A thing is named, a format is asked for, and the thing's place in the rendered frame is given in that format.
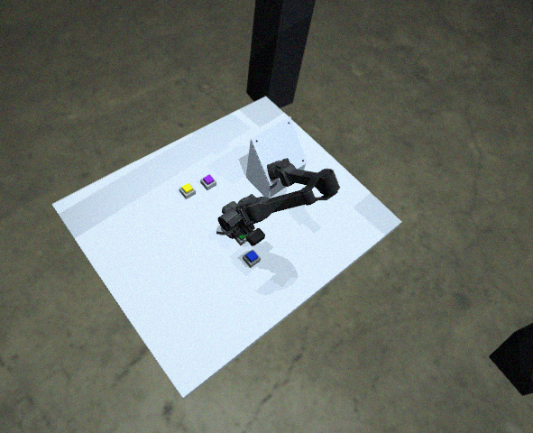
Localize purple button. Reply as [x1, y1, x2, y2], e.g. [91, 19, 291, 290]
[200, 174, 216, 190]

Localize green button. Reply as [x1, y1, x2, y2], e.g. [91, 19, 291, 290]
[235, 235, 248, 245]

